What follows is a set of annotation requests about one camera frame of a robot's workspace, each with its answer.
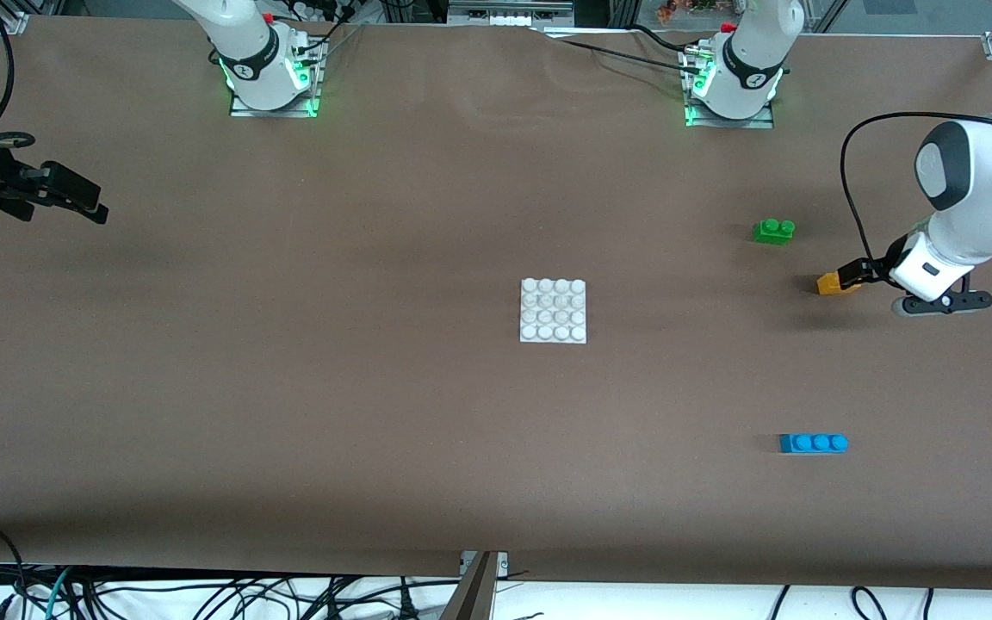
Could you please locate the yellow two-stud block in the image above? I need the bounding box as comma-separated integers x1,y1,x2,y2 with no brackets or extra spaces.
816,271,864,297

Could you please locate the white studded base plate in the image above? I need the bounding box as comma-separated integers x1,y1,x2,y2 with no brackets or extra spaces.
519,277,588,345

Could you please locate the blue three-stud block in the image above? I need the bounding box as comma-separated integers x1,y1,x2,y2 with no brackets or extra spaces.
778,432,849,455

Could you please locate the brown table cover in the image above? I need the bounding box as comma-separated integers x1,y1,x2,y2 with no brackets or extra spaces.
0,15,992,595

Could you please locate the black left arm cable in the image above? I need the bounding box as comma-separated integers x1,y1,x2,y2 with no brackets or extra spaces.
840,110,992,270

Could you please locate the black cable on table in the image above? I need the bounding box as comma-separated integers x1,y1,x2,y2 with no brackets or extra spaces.
632,24,708,53
539,28,704,75

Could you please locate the black base power cable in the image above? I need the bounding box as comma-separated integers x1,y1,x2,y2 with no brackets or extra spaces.
289,0,369,54

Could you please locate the teal floor cable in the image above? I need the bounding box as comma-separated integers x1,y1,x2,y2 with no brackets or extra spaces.
42,567,73,620

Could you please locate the silver aluminium frame rail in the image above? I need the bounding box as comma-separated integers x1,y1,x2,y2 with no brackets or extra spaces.
449,0,576,27

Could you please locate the black floor cable tangle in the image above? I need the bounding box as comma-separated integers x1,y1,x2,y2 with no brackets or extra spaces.
14,573,462,620

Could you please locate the silver table edge bracket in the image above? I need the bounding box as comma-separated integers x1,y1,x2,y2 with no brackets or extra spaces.
460,551,511,576

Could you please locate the aluminium profile post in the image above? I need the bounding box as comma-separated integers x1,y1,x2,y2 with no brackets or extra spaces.
440,551,499,620

